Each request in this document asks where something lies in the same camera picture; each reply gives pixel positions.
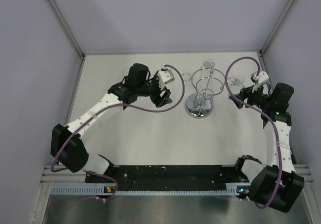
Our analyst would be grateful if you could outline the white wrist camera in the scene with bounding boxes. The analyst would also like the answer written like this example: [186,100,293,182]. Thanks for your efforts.
[250,71,269,92]
[156,64,175,90]

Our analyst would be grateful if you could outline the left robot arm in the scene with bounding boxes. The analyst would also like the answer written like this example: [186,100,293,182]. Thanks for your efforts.
[50,63,175,182]

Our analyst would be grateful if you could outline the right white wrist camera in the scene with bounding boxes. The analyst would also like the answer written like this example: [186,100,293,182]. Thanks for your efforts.
[250,71,269,92]

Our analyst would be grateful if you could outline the aluminium frame post left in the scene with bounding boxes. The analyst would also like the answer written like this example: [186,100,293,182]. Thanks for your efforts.
[46,0,85,59]

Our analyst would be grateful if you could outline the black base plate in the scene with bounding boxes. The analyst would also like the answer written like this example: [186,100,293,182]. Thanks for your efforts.
[85,165,265,192]

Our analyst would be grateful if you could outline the clear wine glass one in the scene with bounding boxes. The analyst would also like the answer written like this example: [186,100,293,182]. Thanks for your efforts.
[121,68,129,80]

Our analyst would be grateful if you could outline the aluminium frame post right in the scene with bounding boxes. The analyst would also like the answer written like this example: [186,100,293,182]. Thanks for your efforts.
[259,0,298,56]

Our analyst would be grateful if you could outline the grey cable duct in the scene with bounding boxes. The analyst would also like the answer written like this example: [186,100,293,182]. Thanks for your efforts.
[50,185,249,196]

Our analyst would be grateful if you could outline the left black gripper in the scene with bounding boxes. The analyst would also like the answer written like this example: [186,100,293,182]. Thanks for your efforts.
[136,71,172,107]

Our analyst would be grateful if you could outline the aluminium frame post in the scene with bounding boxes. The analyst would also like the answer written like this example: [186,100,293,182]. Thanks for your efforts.
[259,0,298,56]
[46,0,85,59]

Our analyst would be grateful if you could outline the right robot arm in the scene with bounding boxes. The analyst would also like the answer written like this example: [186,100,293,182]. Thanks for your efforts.
[228,83,304,213]

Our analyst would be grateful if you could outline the chrome wine glass rack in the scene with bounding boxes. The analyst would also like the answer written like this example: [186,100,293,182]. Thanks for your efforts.
[185,67,225,119]

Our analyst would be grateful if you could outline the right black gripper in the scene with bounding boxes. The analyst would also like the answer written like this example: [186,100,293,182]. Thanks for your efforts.
[230,81,273,110]

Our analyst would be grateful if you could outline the clear wine glass three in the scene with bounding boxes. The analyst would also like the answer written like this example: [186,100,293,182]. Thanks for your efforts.
[227,75,245,95]

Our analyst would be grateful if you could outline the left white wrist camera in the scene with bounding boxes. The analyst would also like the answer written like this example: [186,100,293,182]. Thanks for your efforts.
[156,64,175,90]

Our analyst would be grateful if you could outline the clear wine glass two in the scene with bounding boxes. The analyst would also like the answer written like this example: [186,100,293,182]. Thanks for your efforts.
[202,59,215,70]

